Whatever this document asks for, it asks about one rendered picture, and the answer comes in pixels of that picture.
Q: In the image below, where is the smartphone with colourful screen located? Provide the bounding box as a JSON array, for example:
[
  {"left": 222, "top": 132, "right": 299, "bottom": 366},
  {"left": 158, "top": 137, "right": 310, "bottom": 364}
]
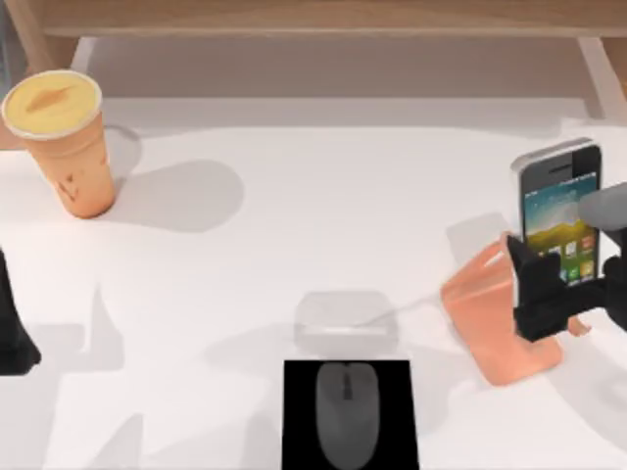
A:
[{"left": 509, "top": 137, "right": 603, "bottom": 290}]

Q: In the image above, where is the salmon phone stand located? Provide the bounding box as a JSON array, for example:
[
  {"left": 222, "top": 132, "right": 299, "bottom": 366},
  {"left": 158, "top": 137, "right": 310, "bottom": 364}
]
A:
[{"left": 439, "top": 231, "right": 593, "bottom": 388}]

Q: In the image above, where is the grey computer mouse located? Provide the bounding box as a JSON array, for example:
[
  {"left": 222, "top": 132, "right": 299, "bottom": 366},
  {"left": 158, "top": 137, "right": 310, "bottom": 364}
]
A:
[{"left": 314, "top": 361, "right": 381, "bottom": 470}]

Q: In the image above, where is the black mouse pad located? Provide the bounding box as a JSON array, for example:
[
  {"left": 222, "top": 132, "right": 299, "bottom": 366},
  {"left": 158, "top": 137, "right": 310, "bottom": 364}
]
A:
[{"left": 282, "top": 359, "right": 421, "bottom": 470}]

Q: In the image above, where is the orange cup with yellow lid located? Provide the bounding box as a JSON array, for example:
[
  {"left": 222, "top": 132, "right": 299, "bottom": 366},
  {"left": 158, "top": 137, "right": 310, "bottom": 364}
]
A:
[{"left": 1, "top": 70, "right": 119, "bottom": 219}]

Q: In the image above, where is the wooden shelf frame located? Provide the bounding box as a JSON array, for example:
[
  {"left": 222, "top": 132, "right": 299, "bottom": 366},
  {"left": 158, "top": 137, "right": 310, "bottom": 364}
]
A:
[{"left": 0, "top": 0, "right": 627, "bottom": 151}]

